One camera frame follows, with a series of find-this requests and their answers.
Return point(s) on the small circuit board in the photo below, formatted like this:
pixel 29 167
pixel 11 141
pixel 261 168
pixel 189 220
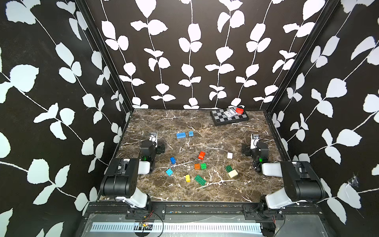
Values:
pixel 143 227

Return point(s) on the black white chessboard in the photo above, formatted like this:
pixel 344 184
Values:
pixel 219 117

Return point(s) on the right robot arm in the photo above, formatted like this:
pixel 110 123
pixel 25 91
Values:
pixel 301 183

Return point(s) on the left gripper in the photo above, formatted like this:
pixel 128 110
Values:
pixel 159 149

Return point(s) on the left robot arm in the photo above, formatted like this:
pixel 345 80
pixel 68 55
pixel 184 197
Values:
pixel 120 179

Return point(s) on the red lego brick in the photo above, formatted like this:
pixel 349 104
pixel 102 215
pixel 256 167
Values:
pixel 201 155

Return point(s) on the red block on chessboard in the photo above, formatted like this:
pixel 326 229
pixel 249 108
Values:
pixel 239 111

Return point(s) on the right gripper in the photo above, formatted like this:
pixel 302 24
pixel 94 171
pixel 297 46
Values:
pixel 248 147

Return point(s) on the yellow lego brick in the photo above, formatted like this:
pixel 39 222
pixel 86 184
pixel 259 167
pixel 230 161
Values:
pixel 187 178

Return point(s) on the long blue lego brick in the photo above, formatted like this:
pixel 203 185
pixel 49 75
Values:
pixel 181 135

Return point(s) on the white perforated strip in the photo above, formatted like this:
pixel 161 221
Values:
pixel 133 227

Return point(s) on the playing card deck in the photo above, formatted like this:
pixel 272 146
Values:
pixel 230 113

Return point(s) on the cyan lego brick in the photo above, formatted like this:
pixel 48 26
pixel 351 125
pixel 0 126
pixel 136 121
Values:
pixel 169 172

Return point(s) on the long green lego brick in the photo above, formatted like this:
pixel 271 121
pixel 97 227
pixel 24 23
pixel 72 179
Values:
pixel 200 180

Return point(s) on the dark blue lego brick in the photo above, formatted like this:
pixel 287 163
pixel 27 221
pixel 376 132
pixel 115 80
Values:
pixel 173 160

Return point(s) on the black mounting rail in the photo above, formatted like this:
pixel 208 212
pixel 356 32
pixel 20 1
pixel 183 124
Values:
pixel 162 209

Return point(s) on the cream lego brick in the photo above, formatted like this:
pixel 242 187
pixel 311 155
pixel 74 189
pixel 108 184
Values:
pixel 233 173

